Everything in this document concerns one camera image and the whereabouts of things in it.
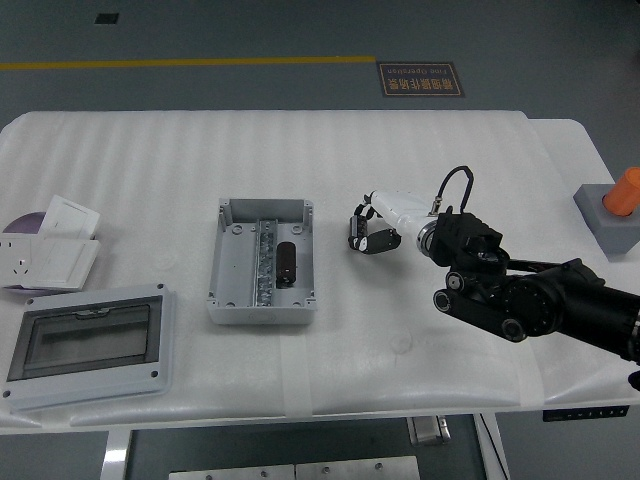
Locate grey open junction box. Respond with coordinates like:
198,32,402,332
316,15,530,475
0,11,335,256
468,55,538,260
204,197,320,326

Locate brown floor sign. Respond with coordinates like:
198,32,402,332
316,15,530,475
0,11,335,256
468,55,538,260
375,61,466,99

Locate grey block stand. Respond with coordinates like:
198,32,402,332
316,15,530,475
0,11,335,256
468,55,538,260
572,182,640,261

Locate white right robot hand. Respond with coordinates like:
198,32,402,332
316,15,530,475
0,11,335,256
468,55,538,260
348,189,432,256

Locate white table leg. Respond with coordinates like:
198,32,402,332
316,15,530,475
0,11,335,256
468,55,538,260
474,413,511,480
102,428,134,480

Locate metal mounting rail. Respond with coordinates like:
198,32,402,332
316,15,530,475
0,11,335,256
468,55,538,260
248,218,279,307

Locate dark brown cylindrical battery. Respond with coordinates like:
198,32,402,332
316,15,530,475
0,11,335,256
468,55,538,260
274,241,298,289

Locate white blank wall panel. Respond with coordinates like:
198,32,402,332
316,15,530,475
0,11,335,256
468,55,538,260
27,237,101,293

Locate white switch plate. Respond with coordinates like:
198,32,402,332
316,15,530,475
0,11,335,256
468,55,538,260
38,194,101,240

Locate black cylindrical battery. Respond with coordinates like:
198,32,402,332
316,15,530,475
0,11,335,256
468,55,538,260
348,212,370,251

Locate black table control panel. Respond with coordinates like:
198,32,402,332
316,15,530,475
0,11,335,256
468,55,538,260
542,404,630,422

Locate grey metal bracket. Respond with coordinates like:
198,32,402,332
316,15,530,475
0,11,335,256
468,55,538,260
407,417,451,446

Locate grey metal base plate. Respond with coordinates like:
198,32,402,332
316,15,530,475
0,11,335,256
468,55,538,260
295,457,420,480
168,464,296,480

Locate white socket panel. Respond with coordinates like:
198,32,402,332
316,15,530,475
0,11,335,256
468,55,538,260
0,236,39,289

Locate white foam mat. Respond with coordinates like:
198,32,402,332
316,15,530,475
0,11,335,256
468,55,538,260
0,109,626,429

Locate purple disc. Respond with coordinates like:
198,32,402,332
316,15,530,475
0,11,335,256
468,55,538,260
1,211,50,294

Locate grey cover with clear window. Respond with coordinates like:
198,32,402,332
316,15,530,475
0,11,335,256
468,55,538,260
0,283,177,414

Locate orange cylinder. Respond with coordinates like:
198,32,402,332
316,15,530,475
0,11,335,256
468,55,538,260
602,167,640,217

